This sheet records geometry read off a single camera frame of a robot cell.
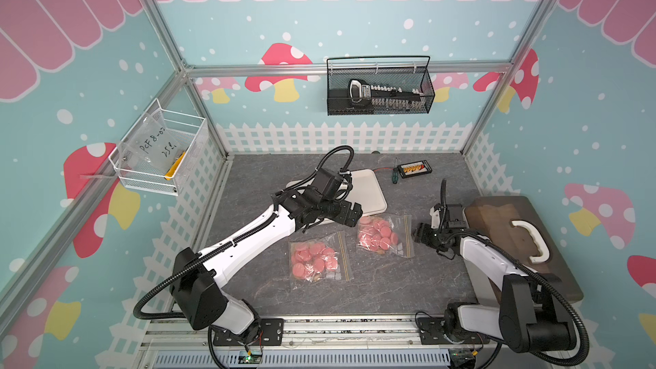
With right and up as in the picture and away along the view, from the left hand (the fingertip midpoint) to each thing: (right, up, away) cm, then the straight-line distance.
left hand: (348, 212), depth 77 cm
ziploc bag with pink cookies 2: (-9, -17, +8) cm, 21 cm away
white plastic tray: (+10, +4, +32) cm, 34 cm away
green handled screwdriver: (+22, +12, +35) cm, 43 cm away
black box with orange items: (+31, +15, +35) cm, 49 cm away
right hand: (+26, -10, +14) cm, 31 cm away
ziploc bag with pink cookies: (+15, -9, +14) cm, 23 cm away
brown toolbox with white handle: (+48, -3, -4) cm, 48 cm away
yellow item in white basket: (-50, +14, -5) cm, 52 cm away
